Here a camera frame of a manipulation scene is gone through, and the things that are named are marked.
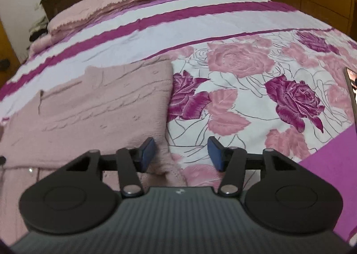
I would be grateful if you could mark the pile of folded clothes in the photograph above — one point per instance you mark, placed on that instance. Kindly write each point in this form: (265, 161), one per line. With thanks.
(37, 30)

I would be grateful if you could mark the pink knitted sweater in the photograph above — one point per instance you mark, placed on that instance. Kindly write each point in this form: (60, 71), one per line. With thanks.
(97, 109)

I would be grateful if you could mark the yellow wooden wardrobe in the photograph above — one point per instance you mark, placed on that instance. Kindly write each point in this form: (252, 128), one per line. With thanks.
(7, 39)

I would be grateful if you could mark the pink quilt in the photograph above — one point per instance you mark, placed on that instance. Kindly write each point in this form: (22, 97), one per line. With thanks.
(111, 5)

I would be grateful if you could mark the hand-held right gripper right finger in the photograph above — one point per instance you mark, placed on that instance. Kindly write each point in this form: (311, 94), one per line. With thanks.
(216, 154)

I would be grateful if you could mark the dark smartphone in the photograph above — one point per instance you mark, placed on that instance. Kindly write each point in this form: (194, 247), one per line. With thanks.
(352, 95)

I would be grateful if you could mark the floral striped bedspread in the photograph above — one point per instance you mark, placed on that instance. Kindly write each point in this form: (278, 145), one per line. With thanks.
(237, 89)

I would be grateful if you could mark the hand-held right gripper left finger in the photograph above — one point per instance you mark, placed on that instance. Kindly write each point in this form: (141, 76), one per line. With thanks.
(147, 154)

